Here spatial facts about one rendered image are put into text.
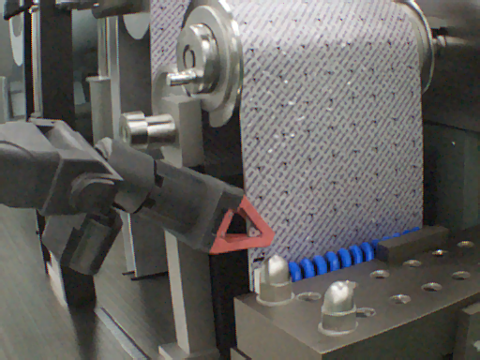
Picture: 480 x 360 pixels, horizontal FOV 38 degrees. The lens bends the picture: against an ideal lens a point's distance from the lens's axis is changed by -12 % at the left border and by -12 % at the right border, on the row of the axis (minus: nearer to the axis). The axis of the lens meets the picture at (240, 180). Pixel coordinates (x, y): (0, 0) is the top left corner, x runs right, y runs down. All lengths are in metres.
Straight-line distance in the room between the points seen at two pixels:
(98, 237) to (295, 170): 0.22
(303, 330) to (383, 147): 0.27
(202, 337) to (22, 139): 0.38
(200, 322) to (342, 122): 0.28
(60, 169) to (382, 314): 0.31
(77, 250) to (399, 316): 0.31
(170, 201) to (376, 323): 0.22
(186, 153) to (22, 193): 0.26
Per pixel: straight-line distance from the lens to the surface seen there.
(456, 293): 0.73
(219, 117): 0.79
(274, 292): 0.72
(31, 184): 0.61
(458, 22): 0.95
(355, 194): 0.85
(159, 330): 1.00
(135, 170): 0.70
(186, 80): 0.78
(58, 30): 1.03
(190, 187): 0.72
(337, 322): 0.65
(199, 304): 0.88
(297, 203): 0.81
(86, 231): 0.71
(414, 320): 0.68
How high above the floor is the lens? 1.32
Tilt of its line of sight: 14 degrees down
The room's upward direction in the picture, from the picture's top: 3 degrees counter-clockwise
